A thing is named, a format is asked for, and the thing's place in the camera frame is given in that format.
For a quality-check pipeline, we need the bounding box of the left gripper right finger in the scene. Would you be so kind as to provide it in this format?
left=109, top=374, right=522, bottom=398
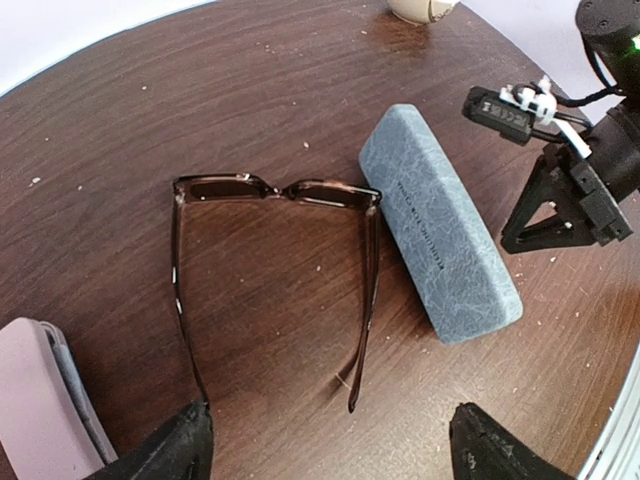
left=449, top=402, right=572, bottom=480

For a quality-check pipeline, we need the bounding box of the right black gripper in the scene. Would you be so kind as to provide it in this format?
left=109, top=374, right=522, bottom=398
left=500, top=139, right=631, bottom=254

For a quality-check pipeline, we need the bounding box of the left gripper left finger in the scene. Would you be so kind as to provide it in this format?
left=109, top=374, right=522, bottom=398
left=94, top=400, right=214, bottom=480

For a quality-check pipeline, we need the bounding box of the grey-blue glasses case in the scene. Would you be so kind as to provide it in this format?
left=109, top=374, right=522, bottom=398
left=359, top=104, right=524, bottom=344

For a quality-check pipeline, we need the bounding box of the pink glasses case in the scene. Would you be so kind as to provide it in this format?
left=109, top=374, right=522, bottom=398
left=1, top=317, right=118, bottom=479

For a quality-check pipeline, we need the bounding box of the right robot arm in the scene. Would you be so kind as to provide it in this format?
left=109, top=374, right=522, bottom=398
left=501, top=0, right=639, bottom=254

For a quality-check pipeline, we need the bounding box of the white ceramic bowl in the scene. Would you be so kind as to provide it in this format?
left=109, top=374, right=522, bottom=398
left=386, top=0, right=460, bottom=25

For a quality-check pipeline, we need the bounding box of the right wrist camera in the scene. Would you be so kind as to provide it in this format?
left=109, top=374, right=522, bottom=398
left=462, top=75, right=593, bottom=159

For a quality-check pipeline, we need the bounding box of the aluminium front rail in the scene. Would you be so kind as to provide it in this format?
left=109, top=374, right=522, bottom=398
left=577, top=350, right=640, bottom=480

